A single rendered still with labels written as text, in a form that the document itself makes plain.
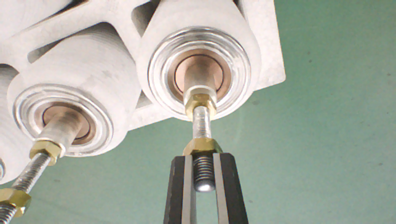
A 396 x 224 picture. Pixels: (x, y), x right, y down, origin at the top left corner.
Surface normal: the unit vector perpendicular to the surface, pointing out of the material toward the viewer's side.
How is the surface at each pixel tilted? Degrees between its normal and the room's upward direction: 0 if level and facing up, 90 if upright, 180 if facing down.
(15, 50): 0
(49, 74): 43
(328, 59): 0
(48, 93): 4
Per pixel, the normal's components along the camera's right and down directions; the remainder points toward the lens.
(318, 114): 0.02, 0.60
